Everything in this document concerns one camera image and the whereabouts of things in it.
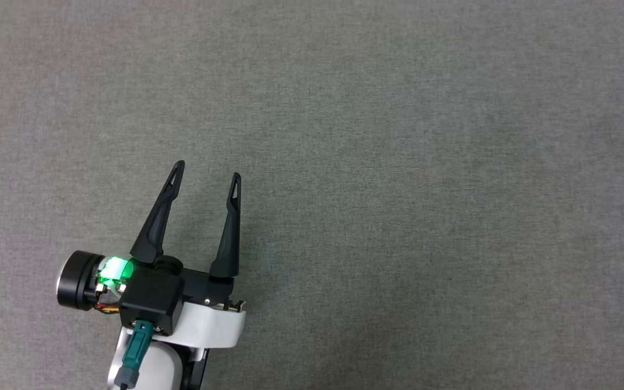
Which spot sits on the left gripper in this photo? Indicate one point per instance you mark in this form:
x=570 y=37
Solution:
x=79 y=280

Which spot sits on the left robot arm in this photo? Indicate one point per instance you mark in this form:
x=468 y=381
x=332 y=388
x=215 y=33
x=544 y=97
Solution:
x=160 y=368

